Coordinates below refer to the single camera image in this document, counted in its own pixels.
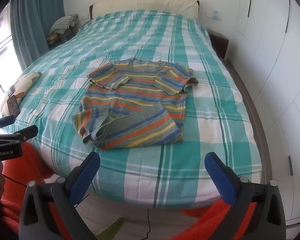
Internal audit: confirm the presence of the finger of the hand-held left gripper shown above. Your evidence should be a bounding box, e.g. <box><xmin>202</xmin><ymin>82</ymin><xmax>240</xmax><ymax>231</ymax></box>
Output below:
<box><xmin>0</xmin><ymin>124</ymin><xmax>39</xmax><ymax>143</ymax></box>
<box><xmin>0</xmin><ymin>115</ymin><xmax>16</xmax><ymax>129</ymax></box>

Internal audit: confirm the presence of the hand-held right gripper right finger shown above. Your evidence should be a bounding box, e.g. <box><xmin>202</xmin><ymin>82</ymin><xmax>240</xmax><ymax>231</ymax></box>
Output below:
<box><xmin>204</xmin><ymin>152</ymin><xmax>294</xmax><ymax>240</ymax></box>

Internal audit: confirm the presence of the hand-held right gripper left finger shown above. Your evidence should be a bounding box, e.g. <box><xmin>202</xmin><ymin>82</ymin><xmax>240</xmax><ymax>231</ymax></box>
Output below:
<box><xmin>19</xmin><ymin>151</ymin><xmax>101</xmax><ymax>240</ymax></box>

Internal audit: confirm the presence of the striped knit sweater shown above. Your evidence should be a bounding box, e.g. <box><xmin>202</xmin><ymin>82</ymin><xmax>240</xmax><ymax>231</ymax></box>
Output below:
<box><xmin>72</xmin><ymin>58</ymin><xmax>199</xmax><ymax>150</ymax></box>

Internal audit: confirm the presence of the black smartphone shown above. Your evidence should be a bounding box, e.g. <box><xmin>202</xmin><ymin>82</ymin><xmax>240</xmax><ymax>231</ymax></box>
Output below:
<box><xmin>7</xmin><ymin>95</ymin><xmax>21</xmax><ymax>115</ymax></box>

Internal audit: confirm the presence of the orange fluffy rug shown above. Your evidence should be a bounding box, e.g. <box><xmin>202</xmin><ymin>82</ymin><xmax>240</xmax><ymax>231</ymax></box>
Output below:
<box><xmin>0</xmin><ymin>140</ymin><xmax>268</xmax><ymax>240</ymax></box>

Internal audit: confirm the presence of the printed cream pillow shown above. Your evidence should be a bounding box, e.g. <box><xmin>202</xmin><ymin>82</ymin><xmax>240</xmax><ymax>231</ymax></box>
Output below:
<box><xmin>0</xmin><ymin>72</ymin><xmax>42</xmax><ymax>117</ymax></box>

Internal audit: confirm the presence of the window with railing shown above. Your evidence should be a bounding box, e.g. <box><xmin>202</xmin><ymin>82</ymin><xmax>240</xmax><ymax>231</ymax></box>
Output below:
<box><xmin>0</xmin><ymin>12</ymin><xmax>18</xmax><ymax>100</ymax></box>

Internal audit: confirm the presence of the dark cluttered nightstand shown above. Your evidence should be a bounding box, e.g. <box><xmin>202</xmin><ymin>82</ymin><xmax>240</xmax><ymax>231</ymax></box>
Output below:
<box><xmin>46</xmin><ymin>27</ymin><xmax>79</xmax><ymax>51</ymax></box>

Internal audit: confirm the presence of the blue curtain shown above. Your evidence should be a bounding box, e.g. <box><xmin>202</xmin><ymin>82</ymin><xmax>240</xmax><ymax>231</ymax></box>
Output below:
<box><xmin>9</xmin><ymin>0</ymin><xmax>65</xmax><ymax>73</ymax></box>

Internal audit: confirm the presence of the checked folded cloth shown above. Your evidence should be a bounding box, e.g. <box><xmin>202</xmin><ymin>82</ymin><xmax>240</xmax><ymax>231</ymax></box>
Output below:
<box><xmin>49</xmin><ymin>14</ymin><xmax>80</xmax><ymax>36</ymax></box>

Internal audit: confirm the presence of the white wardrobe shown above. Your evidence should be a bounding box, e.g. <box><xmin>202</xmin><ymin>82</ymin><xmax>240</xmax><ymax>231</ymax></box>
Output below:
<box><xmin>230</xmin><ymin>0</ymin><xmax>300</xmax><ymax>230</ymax></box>

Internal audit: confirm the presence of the dark brown nightstand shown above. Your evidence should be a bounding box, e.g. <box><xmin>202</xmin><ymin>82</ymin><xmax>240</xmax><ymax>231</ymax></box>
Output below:
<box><xmin>206</xmin><ymin>27</ymin><xmax>230</xmax><ymax>60</ymax></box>

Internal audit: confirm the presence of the teal plaid bedspread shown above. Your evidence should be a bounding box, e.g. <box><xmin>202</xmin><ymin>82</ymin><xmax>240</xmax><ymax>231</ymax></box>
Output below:
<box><xmin>1</xmin><ymin>10</ymin><xmax>263</xmax><ymax>209</ymax></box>

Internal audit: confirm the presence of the cream padded headboard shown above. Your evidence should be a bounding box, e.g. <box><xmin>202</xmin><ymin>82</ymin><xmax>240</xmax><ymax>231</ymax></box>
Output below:
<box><xmin>89</xmin><ymin>0</ymin><xmax>200</xmax><ymax>21</ymax></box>

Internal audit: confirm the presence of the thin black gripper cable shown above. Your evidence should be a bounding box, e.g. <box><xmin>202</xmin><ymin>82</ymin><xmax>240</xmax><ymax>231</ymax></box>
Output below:
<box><xmin>1</xmin><ymin>174</ymin><xmax>28</xmax><ymax>187</ymax></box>

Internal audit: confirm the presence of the brown bed frame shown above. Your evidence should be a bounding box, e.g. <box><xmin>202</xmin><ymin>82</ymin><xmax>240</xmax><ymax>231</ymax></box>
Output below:
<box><xmin>220</xmin><ymin>57</ymin><xmax>275</xmax><ymax>188</ymax></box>

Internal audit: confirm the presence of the black floor cable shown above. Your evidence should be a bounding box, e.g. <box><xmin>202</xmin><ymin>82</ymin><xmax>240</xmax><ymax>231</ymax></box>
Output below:
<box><xmin>145</xmin><ymin>209</ymin><xmax>152</xmax><ymax>239</ymax></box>

